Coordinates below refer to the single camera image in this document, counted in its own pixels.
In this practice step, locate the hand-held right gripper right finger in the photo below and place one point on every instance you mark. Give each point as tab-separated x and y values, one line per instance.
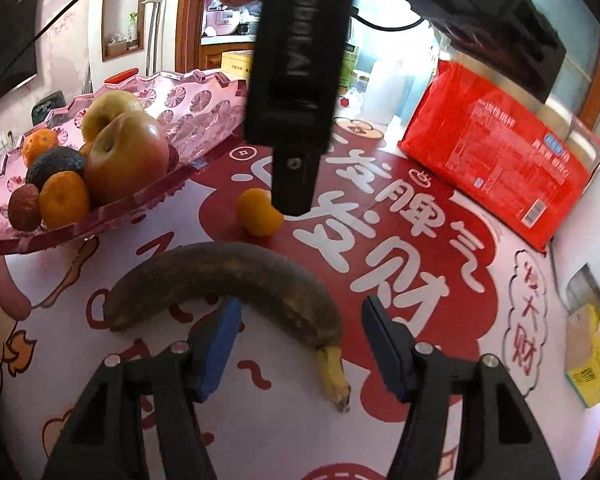
382	350

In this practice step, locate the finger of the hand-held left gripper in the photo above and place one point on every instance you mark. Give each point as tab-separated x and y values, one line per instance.
296	185

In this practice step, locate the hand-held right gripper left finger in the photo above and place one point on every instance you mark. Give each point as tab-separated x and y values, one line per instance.
220	345

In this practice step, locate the overripe brown banana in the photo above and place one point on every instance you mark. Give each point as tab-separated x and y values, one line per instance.
230	270

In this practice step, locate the pink plastic fruit tray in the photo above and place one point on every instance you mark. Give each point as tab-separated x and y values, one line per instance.
190	105

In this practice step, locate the dark red small fruit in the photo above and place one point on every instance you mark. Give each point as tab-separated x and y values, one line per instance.
24	208
173	157

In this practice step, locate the red yellow apple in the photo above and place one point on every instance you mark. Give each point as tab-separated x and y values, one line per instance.
125	160

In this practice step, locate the yellow cardboard box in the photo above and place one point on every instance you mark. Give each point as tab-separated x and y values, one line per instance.
237	65

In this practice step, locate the white plastic jug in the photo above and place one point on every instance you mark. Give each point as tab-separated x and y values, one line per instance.
385	90

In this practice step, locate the printed red white tablecloth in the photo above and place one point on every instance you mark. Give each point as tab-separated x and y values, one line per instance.
260	435

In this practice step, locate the red container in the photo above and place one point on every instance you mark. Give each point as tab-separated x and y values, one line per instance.
117	78

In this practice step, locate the red plastic package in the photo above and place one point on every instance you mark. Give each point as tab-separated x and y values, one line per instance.
490	155

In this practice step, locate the yellow tissue box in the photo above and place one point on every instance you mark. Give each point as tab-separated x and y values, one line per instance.
592	360

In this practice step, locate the white kitchen appliance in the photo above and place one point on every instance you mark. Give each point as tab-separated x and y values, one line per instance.
580	275

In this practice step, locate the dark avocado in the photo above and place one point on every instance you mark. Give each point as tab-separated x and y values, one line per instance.
55	165

